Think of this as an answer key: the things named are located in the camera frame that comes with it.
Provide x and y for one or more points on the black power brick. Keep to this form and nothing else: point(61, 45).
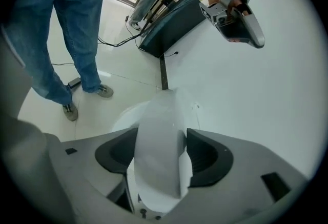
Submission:
point(74, 82)

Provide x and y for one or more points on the person's shoe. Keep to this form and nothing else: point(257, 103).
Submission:
point(105, 91)
point(70, 111)

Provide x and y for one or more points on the person's left hand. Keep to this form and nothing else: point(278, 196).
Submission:
point(237, 5)

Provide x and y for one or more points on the person's right shoe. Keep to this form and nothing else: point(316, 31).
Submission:
point(70, 111)

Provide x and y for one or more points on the person's left shoe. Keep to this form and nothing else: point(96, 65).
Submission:
point(105, 91)

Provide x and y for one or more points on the white toilet lid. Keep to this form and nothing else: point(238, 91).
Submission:
point(159, 141)

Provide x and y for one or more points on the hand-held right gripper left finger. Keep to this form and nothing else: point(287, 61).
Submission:
point(84, 166)

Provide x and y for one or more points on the black cabinet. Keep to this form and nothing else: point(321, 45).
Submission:
point(174, 23)

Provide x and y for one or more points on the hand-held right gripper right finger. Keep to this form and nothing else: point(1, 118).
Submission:
point(251, 179)

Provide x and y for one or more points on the person's left leg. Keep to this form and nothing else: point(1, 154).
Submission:
point(82, 38)

